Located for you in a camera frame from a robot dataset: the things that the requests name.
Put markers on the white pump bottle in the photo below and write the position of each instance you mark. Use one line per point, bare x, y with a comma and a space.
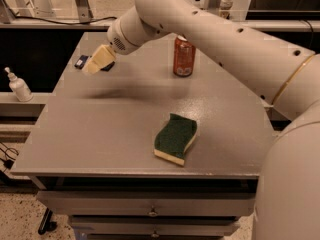
19, 87

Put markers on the upper grey drawer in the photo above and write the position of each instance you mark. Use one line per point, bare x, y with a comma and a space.
144, 204

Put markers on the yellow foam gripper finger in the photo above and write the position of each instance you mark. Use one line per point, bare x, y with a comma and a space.
102, 57

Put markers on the grey metal shelf rail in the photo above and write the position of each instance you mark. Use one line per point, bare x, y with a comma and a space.
101, 25

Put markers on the black table leg foot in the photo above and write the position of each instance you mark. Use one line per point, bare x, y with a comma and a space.
47, 225

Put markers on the green yellow sponge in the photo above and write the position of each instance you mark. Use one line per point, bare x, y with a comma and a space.
174, 139

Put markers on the grey drawer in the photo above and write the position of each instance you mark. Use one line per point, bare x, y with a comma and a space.
158, 226
144, 204

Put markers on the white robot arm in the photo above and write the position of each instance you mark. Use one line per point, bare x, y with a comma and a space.
287, 205

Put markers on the orange soda can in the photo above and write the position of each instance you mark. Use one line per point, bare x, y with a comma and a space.
184, 57

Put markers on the lower grey drawer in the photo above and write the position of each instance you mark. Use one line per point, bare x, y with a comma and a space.
158, 226

